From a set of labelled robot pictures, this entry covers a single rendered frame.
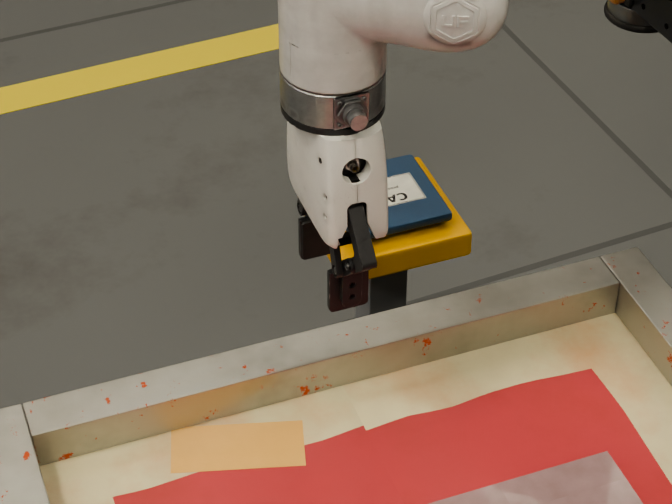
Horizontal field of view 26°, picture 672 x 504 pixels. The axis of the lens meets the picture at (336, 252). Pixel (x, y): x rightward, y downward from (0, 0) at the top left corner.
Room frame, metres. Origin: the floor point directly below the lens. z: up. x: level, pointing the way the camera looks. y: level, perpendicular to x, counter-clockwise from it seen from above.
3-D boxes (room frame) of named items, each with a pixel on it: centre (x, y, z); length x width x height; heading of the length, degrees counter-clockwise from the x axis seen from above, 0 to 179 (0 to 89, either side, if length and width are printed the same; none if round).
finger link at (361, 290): (0.82, -0.01, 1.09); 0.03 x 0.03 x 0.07; 20
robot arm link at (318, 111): (0.85, 0.00, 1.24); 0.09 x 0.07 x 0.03; 20
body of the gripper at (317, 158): (0.86, 0.00, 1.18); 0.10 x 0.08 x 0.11; 20
